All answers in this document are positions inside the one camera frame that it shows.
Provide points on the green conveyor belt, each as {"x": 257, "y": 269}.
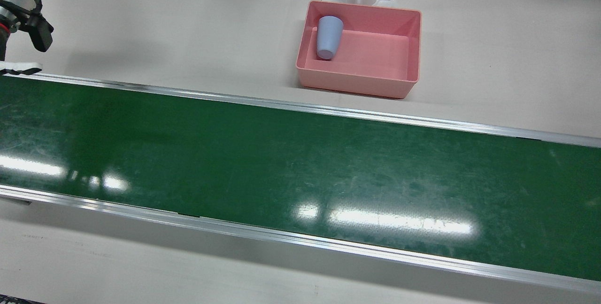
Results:
{"x": 281, "y": 163}

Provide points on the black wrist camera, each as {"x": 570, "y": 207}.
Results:
{"x": 42, "y": 36}

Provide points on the blue plastic cup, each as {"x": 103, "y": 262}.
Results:
{"x": 328, "y": 36}

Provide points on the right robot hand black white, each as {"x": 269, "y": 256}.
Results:
{"x": 19, "y": 68}

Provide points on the pink plastic box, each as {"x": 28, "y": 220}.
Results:
{"x": 375, "y": 59}

